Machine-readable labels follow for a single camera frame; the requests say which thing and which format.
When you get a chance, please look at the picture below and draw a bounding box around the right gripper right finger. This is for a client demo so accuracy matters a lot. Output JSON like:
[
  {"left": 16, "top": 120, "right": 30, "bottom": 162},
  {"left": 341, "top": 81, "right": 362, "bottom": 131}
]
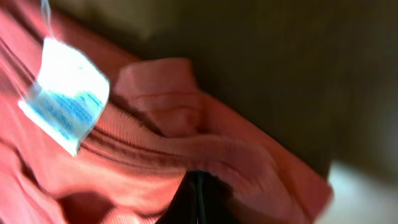
[{"left": 197, "top": 171, "right": 239, "bottom": 224}]

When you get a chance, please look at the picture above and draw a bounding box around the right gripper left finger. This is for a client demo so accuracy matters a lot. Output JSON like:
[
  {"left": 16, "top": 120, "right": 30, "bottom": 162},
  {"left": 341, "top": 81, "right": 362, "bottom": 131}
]
[{"left": 156, "top": 172, "right": 198, "bottom": 224}]

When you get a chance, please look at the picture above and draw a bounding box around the orange-red t-shirt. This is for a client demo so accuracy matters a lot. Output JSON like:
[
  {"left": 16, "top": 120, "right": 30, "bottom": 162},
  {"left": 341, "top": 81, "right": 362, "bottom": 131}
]
[{"left": 1, "top": 1, "right": 333, "bottom": 224}]

